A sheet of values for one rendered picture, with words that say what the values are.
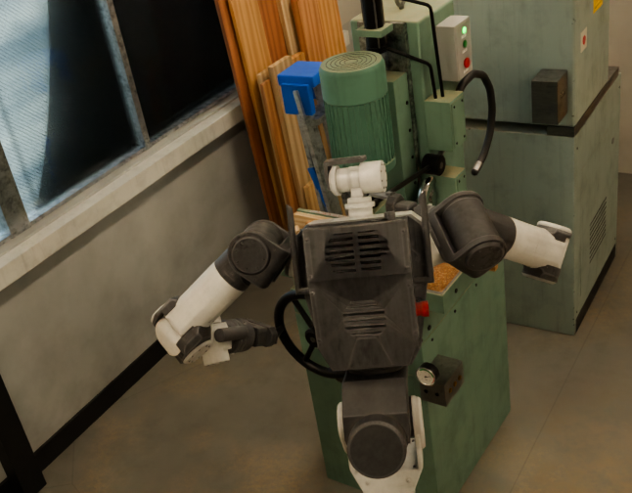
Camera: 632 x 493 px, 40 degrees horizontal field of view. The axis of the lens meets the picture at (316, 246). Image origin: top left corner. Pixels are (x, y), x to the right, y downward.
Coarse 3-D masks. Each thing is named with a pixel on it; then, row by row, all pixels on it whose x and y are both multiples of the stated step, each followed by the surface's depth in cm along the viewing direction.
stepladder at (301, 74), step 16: (304, 64) 329; (320, 64) 326; (288, 80) 321; (304, 80) 317; (288, 96) 323; (304, 96) 319; (320, 96) 333; (288, 112) 327; (304, 112) 323; (320, 112) 329; (304, 128) 326; (304, 144) 331; (320, 144) 331; (320, 160) 332; (320, 176) 333; (320, 192) 339; (320, 208) 343; (336, 208) 342
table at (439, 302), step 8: (456, 280) 235; (464, 280) 240; (448, 288) 232; (456, 288) 236; (464, 288) 240; (432, 296) 231; (440, 296) 230; (448, 296) 233; (456, 296) 237; (432, 304) 233; (440, 304) 231; (448, 304) 233; (440, 312) 233
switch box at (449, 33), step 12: (444, 24) 239; (456, 24) 238; (468, 24) 243; (444, 36) 240; (456, 36) 239; (468, 36) 245; (444, 48) 242; (456, 48) 240; (468, 48) 246; (444, 60) 244; (456, 60) 242; (444, 72) 246; (456, 72) 244; (468, 72) 249
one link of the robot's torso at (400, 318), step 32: (288, 224) 172; (320, 224) 170; (352, 224) 164; (384, 224) 161; (416, 224) 171; (320, 256) 163; (352, 256) 192; (384, 256) 161; (416, 256) 172; (320, 288) 164; (352, 288) 163; (384, 288) 163; (416, 288) 173; (320, 320) 166; (352, 320) 166; (384, 320) 165; (416, 320) 164; (320, 352) 169; (352, 352) 168; (384, 352) 167; (416, 352) 174
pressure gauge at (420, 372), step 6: (420, 366) 240; (426, 366) 238; (432, 366) 238; (420, 372) 240; (426, 372) 238; (432, 372) 237; (438, 372) 239; (420, 378) 241; (426, 378) 239; (432, 378) 238; (426, 384) 241; (432, 384) 239
